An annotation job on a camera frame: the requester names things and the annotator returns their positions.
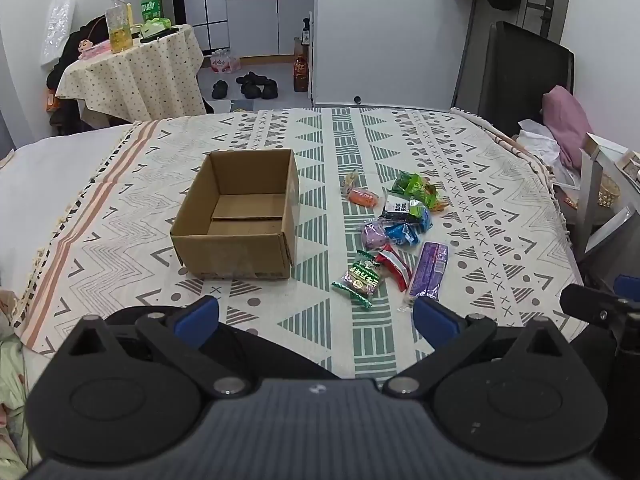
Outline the black slippers pile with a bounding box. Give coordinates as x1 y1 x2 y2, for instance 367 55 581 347
235 72 279 100

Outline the bright green snack bag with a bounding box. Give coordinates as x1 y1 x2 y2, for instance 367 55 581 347
390 171 449 211

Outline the single black slipper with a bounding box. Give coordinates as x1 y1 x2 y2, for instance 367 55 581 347
212 79 229 101

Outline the purple snack bar packet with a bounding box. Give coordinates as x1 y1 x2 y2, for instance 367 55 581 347
408 242 449 301

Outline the green round-logo snack packet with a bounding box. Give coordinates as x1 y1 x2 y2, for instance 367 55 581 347
332 250 382 310

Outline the dark oil bottle on floor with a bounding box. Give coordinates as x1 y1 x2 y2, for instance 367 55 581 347
293 37 309 93

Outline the pink purple snack packet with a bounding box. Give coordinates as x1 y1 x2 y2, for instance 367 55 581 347
361 220 388 250

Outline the yellow liquid plastic bottle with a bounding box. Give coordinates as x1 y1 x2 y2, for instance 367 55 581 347
105 0 134 54

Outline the black white blue snack packet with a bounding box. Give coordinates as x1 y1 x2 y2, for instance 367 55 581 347
380 193 432 232

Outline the orange red snack packet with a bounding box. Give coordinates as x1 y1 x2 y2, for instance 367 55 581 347
347 188 378 208

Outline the patterned bed blanket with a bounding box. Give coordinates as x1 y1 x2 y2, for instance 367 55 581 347
11 107 584 379

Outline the clear brown small snack packet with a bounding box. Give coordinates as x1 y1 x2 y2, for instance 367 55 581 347
342 171 359 196

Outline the green tissue pack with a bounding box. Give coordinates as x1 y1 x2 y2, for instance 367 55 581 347
140 18 172 38

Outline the green soda bottle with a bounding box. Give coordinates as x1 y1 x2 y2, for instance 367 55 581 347
141 0 162 23

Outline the white mattress sheet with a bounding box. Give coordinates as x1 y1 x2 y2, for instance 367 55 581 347
1 126 129 249

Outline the red white snack packet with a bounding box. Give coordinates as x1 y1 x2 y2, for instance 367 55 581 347
375 243 412 292

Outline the brown cardboard box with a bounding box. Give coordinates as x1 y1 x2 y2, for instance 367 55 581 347
170 150 299 280

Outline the white kitchen cabinet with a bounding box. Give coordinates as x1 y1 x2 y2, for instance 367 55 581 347
227 0 314 58

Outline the pink cloth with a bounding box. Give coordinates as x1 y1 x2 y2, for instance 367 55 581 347
542 86 592 172

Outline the dotted cream tablecloth table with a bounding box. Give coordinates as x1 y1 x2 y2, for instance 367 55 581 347
56 25 205 122

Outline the pink water bottle pack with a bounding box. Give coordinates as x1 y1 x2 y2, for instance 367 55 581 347
209 48 241 74

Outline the green leaf patterned quilt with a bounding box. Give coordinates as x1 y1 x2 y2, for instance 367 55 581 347
0 289 39 480

